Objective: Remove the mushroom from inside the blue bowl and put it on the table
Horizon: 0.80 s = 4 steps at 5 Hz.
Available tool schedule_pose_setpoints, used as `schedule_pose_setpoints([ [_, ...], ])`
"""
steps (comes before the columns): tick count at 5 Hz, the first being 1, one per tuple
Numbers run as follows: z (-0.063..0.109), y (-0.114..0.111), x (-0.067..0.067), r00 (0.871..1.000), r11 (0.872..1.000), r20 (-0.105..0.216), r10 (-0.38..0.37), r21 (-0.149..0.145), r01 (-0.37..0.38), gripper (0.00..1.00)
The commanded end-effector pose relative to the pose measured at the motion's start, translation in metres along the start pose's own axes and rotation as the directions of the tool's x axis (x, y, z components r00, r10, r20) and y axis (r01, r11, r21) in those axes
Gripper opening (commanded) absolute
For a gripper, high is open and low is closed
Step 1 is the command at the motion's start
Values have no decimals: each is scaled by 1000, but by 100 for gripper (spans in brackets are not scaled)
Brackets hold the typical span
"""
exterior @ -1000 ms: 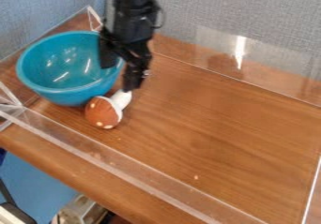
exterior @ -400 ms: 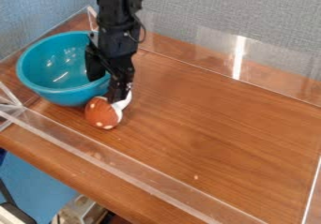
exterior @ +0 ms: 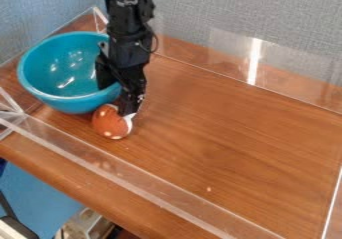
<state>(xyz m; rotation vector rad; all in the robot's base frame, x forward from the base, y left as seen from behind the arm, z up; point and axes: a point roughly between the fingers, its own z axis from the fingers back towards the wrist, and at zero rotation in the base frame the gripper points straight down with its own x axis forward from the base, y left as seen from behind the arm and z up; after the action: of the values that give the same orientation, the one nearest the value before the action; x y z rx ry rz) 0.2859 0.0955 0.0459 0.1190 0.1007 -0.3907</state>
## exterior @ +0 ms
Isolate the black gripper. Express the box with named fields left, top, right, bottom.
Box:
left=95, top=32, right=154, bottom=117

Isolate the brown toy mushroom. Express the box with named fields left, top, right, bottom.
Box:
left=93, top=104, right=135, bottom=140

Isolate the blue bowl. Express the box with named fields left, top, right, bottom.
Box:
left=18, top=31, right=121, bottom=114

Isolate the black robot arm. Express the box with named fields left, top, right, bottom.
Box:
left=95, top=0, right=155, bottom=117

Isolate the clear acrylic back barrier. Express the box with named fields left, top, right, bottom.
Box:
left=151, top=11, right=342, bottom=114

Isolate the clear acrylic barrier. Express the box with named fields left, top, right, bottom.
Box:
left=14, top=114, right=285, bottom=239
left=151, top=11, right=342, bottom=114

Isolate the white device under table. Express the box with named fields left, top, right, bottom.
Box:
left=54, top=208, right=115, bottom=239

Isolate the clear acrylic front barrier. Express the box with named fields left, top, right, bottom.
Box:
left=14, top=114, right=285, bottom=239

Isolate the black cable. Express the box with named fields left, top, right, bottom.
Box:
left=145, top=29, right=161, bottom=55

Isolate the clear acrylic corner bracket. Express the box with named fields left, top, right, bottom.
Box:
left=93, top=6, right=109, bottom=33

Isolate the clear acrylic left bracket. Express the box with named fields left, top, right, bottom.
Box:
left=0, top=87, right=27, bottom=141

